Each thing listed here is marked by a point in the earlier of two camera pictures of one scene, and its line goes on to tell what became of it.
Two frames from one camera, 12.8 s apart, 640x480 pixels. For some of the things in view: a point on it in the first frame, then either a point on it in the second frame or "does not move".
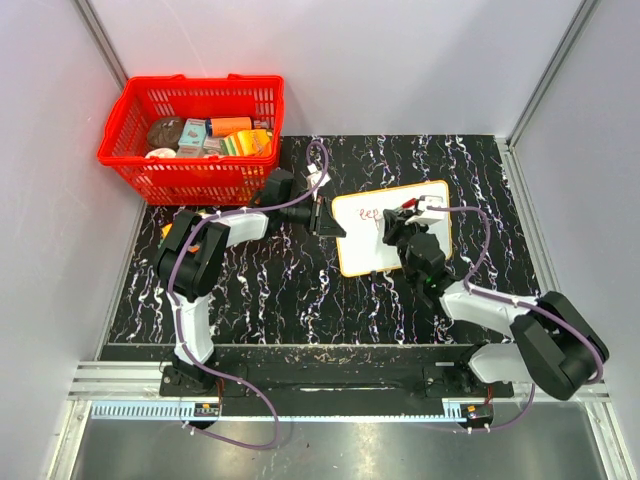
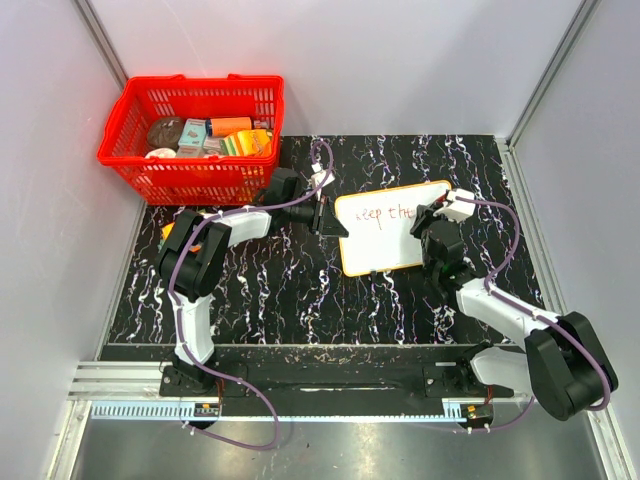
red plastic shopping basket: [219, 180] does not move
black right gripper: [395, 225] → [425, 217]
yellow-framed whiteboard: [363, 248] does not move
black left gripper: [321, 222] does not move
